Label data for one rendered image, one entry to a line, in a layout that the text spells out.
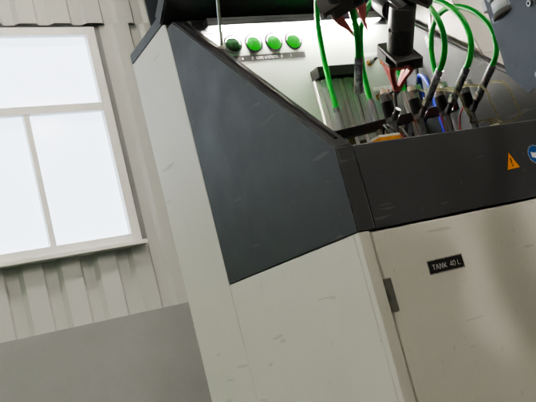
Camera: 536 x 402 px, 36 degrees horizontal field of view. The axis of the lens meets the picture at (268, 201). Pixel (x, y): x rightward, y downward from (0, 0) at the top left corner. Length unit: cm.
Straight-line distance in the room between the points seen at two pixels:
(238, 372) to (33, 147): 393
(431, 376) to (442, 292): 16
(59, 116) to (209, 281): 399
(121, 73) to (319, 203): 476
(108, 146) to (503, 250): 459
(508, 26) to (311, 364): 82
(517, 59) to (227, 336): 111
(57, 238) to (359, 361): 429
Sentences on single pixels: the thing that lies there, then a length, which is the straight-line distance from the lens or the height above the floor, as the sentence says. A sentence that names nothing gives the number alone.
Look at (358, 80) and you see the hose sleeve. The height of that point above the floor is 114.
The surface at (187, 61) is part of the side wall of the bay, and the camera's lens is 200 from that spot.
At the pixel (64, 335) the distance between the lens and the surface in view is 553.
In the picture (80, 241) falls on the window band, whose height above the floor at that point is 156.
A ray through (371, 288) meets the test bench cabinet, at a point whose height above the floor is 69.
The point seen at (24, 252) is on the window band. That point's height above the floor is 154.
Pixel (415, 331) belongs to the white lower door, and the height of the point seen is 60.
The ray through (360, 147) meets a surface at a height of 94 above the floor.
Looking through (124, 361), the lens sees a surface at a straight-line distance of 564.
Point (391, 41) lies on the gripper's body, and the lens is 181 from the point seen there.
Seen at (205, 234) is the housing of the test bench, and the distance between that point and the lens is 203.
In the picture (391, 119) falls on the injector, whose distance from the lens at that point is 190.
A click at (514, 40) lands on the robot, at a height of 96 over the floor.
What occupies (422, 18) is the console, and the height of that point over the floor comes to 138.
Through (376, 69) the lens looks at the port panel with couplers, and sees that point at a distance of 231.
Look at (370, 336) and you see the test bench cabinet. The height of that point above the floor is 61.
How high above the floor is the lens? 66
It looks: 9 degrees up
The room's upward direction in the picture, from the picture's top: 14 degrees counter-clockwise
